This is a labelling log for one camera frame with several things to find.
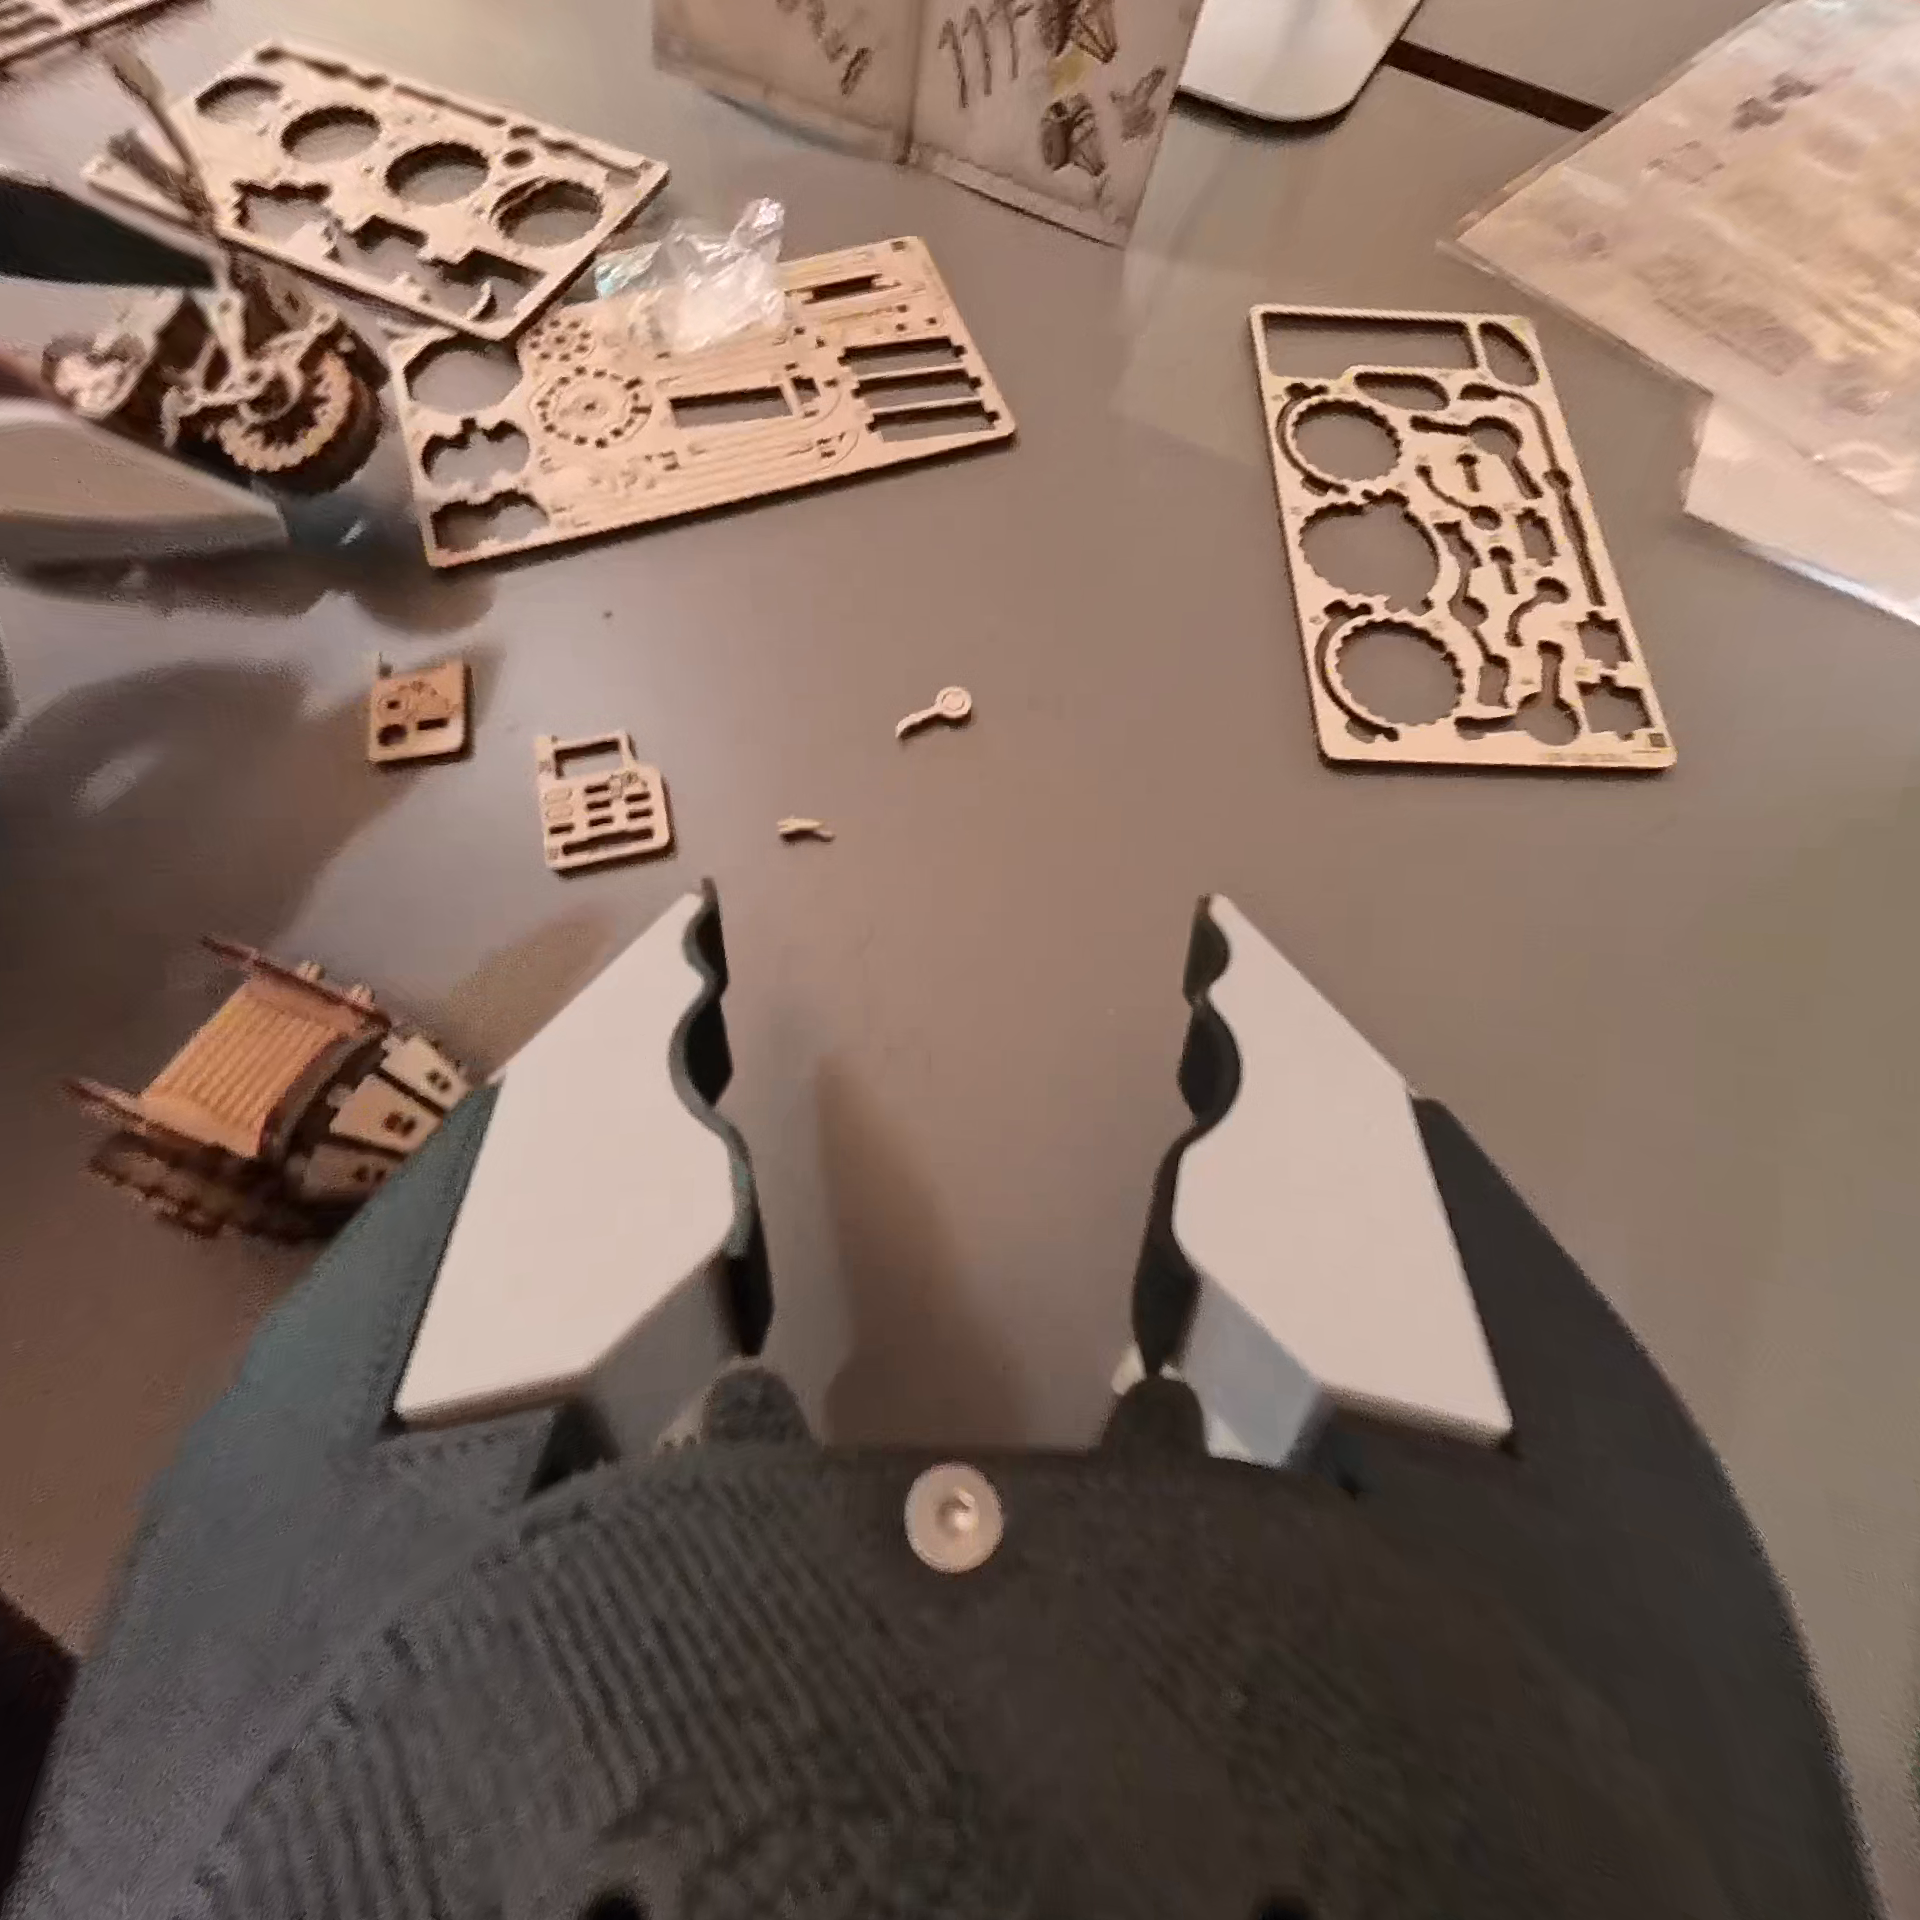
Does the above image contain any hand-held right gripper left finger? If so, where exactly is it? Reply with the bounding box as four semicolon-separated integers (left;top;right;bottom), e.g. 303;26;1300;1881
394;882;780;1453

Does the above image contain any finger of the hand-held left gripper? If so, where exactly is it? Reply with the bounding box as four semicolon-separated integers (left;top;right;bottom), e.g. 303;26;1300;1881
0;353;297;569
0;173;231;290

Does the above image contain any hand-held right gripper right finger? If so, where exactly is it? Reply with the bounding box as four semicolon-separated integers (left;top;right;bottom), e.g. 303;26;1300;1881
1128;897;1514;1469

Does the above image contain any wooden gear model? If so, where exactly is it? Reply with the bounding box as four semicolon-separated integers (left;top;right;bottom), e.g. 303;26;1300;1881
41;30;388;494

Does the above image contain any wooden sheet with round holes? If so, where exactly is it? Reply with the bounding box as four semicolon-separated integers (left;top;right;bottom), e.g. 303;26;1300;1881
82;42;672;341

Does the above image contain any wooden sheet with rectangular slots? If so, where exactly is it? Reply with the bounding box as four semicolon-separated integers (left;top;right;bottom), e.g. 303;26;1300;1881
394;238;1017;569

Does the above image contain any grey desk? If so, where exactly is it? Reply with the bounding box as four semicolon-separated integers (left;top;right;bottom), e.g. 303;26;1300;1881
0;0;1920;1920

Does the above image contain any wooden box-shaped model part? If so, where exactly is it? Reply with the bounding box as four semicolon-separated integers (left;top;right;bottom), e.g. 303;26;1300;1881
66;937;472;1238

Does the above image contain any small square wooden piece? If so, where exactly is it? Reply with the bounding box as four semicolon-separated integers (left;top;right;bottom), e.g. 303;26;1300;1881
368;657;472;769

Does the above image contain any small slotted wooden piece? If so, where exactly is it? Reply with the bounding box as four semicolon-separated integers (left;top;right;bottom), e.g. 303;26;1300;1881
536;730;677;876

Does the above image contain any clear crumpled plastic bag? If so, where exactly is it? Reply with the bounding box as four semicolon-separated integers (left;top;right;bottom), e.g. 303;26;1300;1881
593;195;789;354

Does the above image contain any wooden sheet with toothed holes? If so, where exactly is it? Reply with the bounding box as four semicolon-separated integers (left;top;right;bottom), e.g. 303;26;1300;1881
1248;305;1679;775

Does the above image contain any standing folded instruction booklet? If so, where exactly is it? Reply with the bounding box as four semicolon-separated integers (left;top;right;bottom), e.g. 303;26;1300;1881
651;0;1203;250

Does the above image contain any clear sleeve with papers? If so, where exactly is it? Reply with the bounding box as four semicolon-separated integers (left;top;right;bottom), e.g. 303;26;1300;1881
1440;0;1920;482

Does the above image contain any white monitor stand base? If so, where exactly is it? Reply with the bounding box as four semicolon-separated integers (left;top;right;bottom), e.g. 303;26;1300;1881
1177;0;1424;121

